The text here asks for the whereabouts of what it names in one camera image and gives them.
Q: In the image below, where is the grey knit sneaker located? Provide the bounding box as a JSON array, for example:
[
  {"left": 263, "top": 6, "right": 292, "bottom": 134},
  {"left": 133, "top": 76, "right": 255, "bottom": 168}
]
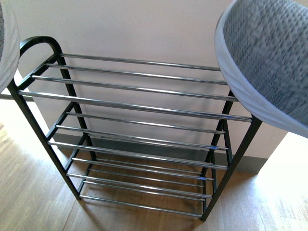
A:
[
  {"left": 214, "top": 0, "right": 308, "bottom": 137},
  {"left": 0, "top": 0, "right": 20, "bottom": 91}
]

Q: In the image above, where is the black metal shoe rack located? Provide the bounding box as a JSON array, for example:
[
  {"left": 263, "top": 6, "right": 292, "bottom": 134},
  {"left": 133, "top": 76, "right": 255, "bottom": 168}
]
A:
[{"left": 8, "top": 36, "right": 261, "bottom": 221}]

